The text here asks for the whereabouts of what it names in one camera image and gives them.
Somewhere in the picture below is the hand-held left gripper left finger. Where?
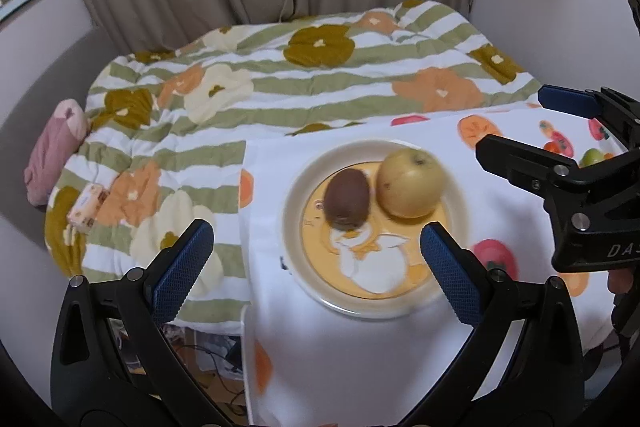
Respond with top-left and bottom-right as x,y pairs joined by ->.
50,218 -> 236,427

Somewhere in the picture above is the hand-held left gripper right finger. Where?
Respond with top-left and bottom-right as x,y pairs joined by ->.
400,222 -> 586,427

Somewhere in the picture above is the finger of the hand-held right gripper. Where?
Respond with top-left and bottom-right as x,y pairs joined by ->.
538,84 -> 640,152
475,134 -> 582,208

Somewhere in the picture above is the green apple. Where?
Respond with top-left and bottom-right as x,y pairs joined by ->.
580,148 -> 614,168

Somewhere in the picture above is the yellow duck print plate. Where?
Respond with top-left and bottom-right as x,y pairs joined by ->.
282,138 -> 468,319

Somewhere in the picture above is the person's right hand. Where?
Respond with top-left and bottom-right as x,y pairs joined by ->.
607,269 -> 634,296

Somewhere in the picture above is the yellow-green apple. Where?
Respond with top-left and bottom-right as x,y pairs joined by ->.
376,149 -> 447,219

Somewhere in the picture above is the small tissue pack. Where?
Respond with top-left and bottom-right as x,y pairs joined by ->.
66,185 -> 110,234

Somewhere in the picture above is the brown kiwi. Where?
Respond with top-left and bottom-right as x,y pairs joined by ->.
325,168 -> 372,230

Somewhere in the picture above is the white fruit print cloth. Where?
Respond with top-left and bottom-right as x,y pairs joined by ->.
240,104 -> 640,427

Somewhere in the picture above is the pink plush toy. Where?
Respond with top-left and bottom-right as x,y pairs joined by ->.
24,99 -> 90,206

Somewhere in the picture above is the striped floral blanket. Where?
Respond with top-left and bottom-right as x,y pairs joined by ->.
44,0 -> 543,323

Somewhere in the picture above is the thin black cable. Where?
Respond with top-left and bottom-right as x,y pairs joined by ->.
170,342 -> 246,413

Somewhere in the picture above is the grey upholstered bed frame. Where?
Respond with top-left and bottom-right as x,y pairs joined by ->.
0,24 -> 126,278

